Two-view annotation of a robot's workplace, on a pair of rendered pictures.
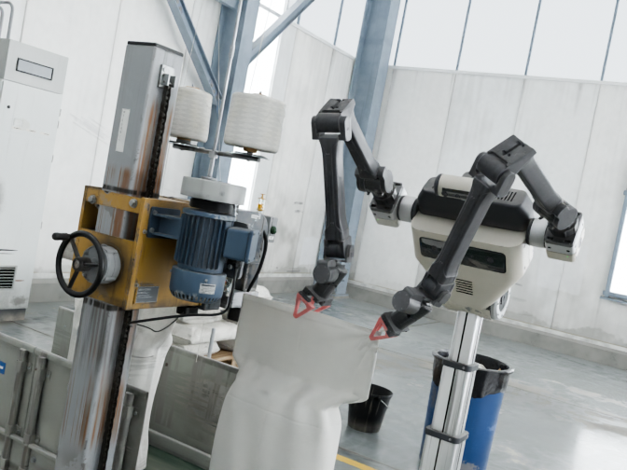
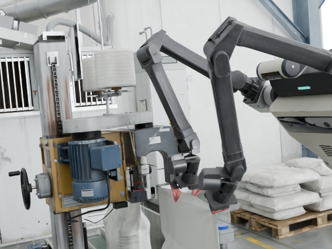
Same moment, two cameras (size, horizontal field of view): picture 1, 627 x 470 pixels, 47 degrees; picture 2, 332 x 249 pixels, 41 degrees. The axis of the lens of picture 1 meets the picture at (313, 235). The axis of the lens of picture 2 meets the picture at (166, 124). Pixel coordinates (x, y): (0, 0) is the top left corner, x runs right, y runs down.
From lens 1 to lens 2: 1.23 m
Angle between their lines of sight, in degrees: 35
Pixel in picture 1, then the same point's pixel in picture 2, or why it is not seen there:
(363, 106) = not seen: outside the picture
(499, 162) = (211, 46)
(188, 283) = (75, 190)
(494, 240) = (323, 105)
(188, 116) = (89, 76)
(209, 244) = (82, 162)
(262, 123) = (107, 68)
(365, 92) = not seen: outside the picture
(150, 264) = (69, 180)
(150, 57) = (37, 50)
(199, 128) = not seen: hidden behind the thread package
